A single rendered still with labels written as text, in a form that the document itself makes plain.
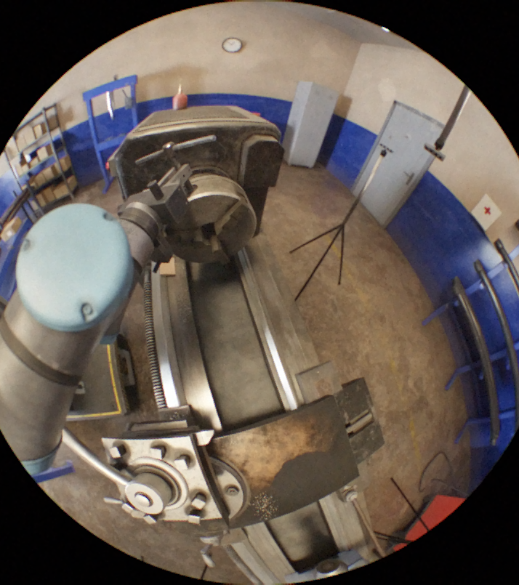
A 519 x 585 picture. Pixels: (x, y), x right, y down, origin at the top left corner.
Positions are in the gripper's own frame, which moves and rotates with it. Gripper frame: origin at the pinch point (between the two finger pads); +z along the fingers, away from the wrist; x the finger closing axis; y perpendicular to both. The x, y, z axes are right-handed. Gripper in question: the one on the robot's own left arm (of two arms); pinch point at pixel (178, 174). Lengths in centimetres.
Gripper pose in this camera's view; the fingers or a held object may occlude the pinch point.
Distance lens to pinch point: 43.4
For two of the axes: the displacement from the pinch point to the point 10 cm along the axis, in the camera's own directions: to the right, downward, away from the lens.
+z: 2.0, -8.9, 4.1
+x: -9.7, -1.2, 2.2
